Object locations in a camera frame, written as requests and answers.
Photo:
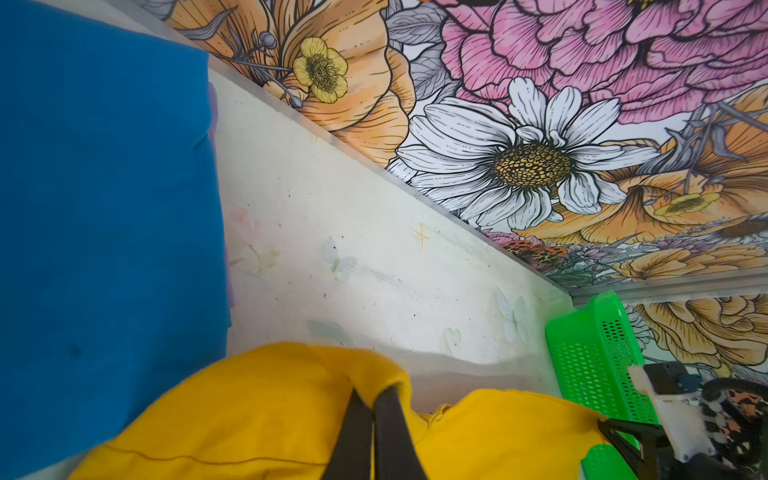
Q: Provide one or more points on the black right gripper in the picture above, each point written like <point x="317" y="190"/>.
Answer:
<point x="677" y="446"/>

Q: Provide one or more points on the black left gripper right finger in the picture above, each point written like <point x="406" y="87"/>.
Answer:
<point x="395" y="457"/>

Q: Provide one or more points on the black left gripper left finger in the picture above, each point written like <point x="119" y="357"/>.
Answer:
<point x="352" y="455"/>

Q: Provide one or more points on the yellow t shirt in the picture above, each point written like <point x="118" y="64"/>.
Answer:
<point x="276" y="412"/>

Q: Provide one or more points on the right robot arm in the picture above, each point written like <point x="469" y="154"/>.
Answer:
<point x="715" y="429"/>

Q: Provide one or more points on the green plastic basket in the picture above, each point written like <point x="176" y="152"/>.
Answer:
<point x="591" y="350"/>

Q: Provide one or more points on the folded blue t shirt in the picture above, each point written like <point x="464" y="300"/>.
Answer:
<point x="113" y="272"/>

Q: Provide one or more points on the aluminium right table rail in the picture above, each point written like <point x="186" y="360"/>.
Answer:
<point x="724" y="284"/>

